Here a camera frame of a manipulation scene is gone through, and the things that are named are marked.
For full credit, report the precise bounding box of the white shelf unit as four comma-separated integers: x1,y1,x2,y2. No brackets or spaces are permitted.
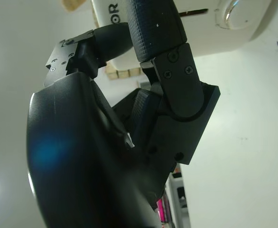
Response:
157,175,192,228

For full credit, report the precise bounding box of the white two-slot toaster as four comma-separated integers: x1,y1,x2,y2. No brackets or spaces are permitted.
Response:
91,0,278,71

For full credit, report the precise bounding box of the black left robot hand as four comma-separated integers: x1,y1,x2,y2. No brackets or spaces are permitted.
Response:
26,0,222,228

